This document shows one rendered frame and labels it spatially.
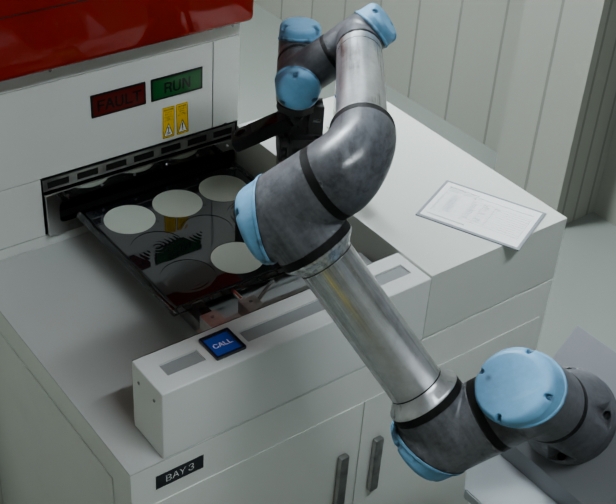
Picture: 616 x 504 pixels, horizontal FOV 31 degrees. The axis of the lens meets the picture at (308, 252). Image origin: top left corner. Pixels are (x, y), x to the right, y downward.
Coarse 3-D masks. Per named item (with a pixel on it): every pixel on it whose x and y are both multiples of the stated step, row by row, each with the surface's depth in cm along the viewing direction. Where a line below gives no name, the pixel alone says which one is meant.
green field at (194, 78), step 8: (192, 72) 222; (200, 72) 223; (160, 80) 218; (168, 80) 220; (176, 80) 221; (184, 80) 222; (192, 80) 223; (200, 80) 224; (160, 88) 219; (168, 88) 221; (176, 88) 222; (184, 88) 223; (192, 88) 224; (160, 96) 220
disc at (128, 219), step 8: (120, 208) 220; (128, 208) 221; (136, 208) 221; (144, 208) 221; (104, 216) 218; (112, 216) 218; (120, 216) 218; (128, 216) 218; (136, 216) 219; (144, 216) 219; (152, 216) 219; (112, 224) 216; (120, 224) 216; (128, 224) 216; (136, 224) 216; (144, 224) 217; (152, 224) 217; (120, 232) 214; (128, 232) 214; (136, 232) 214
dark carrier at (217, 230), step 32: (160, 192) 226; (96, 224) 216; (160, 224) 217; (192, 224) 218; (224, 224) 218; (128, 256) 208; (160, 256) 209; (192, 256) 209; (160, 288) 201; (192, 288) 201; (224, 288) 202
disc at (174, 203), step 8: (168, 192) 226; (176, 192) 226; (184, 192) 227; (192, 192) 227; (160, 200) 224; (168, 200) 224; (176, 200) 224; (184, 200) 224; (192, 200) 224; (200, 200) 224; (160, 208) 221; (168, 208) 222; (176, 208) 222; (184, 208) 222; (192, 208) 222; (200, 208) 222; (168, 216) 219; (176, 216) 219; (184, 216) 220
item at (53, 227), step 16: (208, 144) 234; (224, 144) 236; (160, 160) 228; (176, 160) 230; (192, 160) 233; (96, 176) 222; (112, 176) 222; (128, 176) 225; (144, 176) 227; (192, 176) 237; (48, 192) 216; (64, 192) 217; (80, 192) 219; (144, 192) 231; (48, 208) 217; (96, 208) 225; (48, 224) 219; (64, 224) 221; (80, 224) 223
